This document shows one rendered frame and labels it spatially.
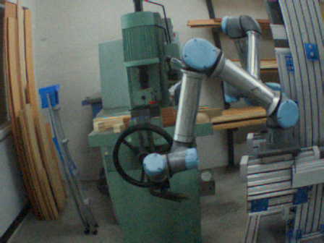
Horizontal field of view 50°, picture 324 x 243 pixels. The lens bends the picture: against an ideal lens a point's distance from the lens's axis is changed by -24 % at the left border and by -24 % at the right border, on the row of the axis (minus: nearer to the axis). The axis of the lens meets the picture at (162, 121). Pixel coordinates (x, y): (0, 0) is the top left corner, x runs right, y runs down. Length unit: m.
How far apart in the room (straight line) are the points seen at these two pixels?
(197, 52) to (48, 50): 3.32
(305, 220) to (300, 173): 0.51
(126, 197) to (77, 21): 2.80
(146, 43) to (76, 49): 2.49
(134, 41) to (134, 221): 0.93
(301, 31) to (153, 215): 1.27
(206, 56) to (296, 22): 0.63
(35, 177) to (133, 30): 1.70
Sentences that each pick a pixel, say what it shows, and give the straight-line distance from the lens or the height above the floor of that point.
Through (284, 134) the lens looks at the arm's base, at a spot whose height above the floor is 0.88.
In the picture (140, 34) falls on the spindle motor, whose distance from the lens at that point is 2.17.
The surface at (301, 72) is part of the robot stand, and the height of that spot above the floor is 1.13.
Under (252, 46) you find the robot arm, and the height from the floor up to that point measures 1.26.
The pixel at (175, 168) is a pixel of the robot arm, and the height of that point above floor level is 0.84.
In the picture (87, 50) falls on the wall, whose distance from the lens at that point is 4.57.
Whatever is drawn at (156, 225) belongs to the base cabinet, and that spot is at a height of 0.38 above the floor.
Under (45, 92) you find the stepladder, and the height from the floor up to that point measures 1.12.
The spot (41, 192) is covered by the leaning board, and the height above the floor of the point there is 0.28.
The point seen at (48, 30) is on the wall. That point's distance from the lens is 4.71.
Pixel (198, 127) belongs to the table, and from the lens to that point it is 2.10.
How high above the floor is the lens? 1.24
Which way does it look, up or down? 9 degrees down
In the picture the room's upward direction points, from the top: 7 degrees counter-clockwise
